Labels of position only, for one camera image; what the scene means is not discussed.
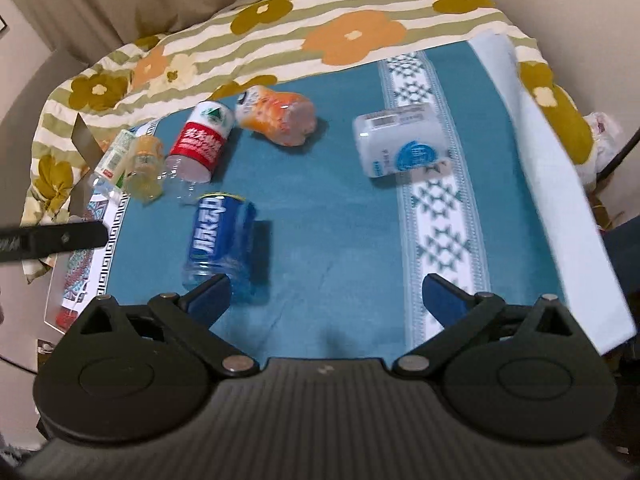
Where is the blue cut bottle cup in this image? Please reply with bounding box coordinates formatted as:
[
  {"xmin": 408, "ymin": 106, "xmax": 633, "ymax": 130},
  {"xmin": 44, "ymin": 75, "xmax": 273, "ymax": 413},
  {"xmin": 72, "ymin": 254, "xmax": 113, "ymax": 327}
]
[{"xmin": 182, "ymin": 192, "xmax": 257, "ymax": 302}]

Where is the green label cut bottle cup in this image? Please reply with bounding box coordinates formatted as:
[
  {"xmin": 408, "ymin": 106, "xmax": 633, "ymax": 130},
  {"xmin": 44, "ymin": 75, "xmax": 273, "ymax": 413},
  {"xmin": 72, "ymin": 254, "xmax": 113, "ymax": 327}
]
[{"xmin": 90, "ymin": 129, "xmax": 136, "ymax": 203}]

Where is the yellow label cut bottle cup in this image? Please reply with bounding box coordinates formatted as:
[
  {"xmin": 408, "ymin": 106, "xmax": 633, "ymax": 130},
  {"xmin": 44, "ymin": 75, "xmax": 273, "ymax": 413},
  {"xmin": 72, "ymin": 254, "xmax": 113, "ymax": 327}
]
[{"xmin": 124, "ymin": 134, "xmax": 164, "ymax": 204}]

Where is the red label cut bottle cup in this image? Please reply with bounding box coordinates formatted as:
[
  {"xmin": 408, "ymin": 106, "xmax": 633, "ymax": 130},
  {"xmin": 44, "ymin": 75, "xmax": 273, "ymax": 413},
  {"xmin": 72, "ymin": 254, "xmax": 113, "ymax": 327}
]
[{"xmin": 163, "ymin": 101, "xmax": 234, "ymax": 204}]

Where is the white translucent cut bottle cup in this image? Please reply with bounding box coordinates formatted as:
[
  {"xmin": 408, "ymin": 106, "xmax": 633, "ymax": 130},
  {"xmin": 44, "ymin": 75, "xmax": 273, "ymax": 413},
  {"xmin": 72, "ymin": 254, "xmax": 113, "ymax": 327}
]
[{"xmin": 352, "ymin": 103, "xmax": 450, "ymax": 179}]

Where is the orange cartoon cut bottle cup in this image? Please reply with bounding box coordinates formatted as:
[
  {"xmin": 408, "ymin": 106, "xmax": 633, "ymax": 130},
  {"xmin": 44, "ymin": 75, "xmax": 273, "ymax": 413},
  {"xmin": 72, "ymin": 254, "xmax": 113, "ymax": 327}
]
[{"xmin": 234, "ymin": 86, "xmax": 317, "ymax": 148}]

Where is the grey headboard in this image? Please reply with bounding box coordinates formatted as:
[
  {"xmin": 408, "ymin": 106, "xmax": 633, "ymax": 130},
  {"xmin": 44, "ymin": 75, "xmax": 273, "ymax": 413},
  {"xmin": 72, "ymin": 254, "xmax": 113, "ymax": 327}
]
[{"xmin": 0, "ymin": 50, "xmax": 88, "ymax": 226}]

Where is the teal patterned table cloth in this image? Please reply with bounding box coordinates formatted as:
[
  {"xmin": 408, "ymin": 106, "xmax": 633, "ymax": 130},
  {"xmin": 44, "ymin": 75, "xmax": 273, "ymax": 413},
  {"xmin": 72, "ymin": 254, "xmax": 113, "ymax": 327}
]
[{"xmin": 41, "ymin": 29, "xmax": 637, "ymax": 356}]

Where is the floral striped bed quilt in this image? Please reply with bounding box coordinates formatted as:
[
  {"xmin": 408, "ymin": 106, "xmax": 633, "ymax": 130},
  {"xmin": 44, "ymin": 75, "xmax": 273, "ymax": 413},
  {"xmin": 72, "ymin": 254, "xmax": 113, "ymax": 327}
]
[{"xmin": 22, "ymin": 0, "xmax": 597, "ymax": 224}]

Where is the black cable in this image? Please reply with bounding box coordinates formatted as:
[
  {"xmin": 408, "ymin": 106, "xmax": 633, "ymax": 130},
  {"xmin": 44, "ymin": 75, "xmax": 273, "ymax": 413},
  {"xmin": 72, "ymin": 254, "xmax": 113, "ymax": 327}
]
[{"xmin": 595, "ymin": 127, "xmax": 640, "ymax": 183}]

